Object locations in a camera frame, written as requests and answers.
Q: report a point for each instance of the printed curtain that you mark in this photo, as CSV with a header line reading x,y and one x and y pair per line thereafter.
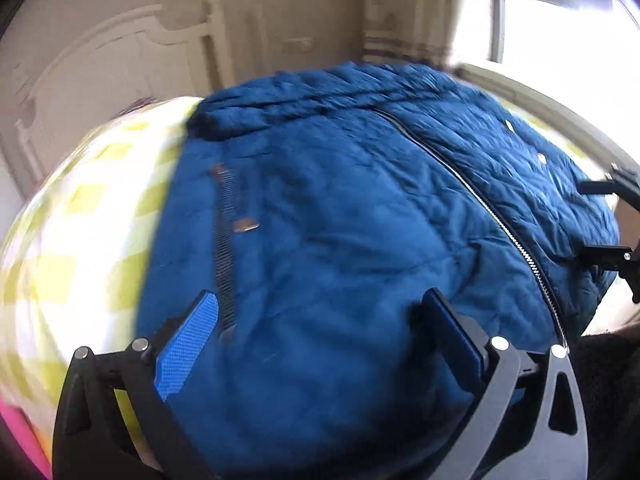
x,y
410,10

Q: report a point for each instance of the yellow checked bed sheet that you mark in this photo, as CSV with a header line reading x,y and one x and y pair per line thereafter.
x,y
90,235

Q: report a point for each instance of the beige window ledge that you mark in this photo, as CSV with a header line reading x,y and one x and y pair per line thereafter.
x,y
550,105

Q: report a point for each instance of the dark cloth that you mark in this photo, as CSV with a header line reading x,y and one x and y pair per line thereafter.
x,y
610,385

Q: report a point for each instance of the pink cloth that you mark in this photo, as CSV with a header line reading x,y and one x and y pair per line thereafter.
x,y
20,435

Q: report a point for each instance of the blue quilted jacket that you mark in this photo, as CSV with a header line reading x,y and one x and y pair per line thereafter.
x,y
325,235

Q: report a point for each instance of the white wooden headboard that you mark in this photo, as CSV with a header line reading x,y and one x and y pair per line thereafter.
x,y
125,60

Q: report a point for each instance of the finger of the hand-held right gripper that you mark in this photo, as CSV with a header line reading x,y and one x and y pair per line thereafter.
x,y
615,256
620,180

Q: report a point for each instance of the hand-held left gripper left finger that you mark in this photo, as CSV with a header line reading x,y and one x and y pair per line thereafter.
x,y
187,345

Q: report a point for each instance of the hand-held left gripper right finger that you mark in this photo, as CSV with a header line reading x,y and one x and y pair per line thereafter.
x,y
452,335

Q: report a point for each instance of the window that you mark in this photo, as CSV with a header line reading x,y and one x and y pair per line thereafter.
x,y
550,35

